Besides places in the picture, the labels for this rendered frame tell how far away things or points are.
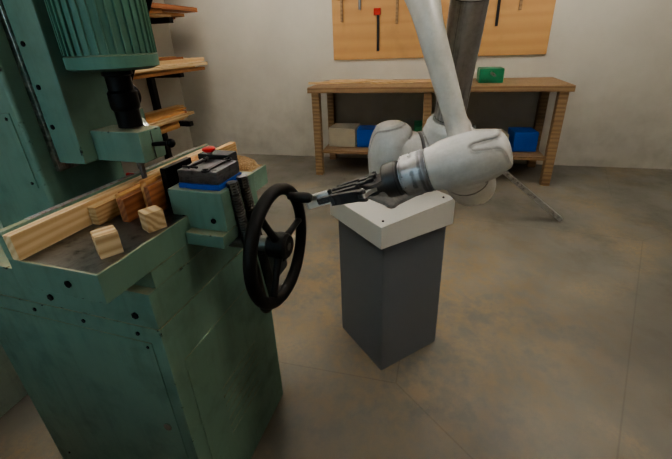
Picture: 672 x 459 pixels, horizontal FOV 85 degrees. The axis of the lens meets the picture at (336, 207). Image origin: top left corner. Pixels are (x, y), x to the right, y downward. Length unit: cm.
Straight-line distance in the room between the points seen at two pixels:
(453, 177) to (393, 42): 333
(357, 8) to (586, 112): 240
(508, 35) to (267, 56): 241
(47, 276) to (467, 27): 110
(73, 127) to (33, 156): 12
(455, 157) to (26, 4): 87
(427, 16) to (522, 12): 315
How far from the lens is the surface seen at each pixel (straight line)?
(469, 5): 114
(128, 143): 94
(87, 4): 88
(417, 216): 128
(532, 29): 407
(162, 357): 92
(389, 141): 127
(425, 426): 152
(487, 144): 73
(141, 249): 78
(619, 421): 177
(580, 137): 435
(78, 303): 99
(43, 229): 87
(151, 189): 88
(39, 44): 99
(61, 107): 100
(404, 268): 140
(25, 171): 110
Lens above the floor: 123
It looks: 24 degrees down
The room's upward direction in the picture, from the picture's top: 2 degrees counter-clockwise
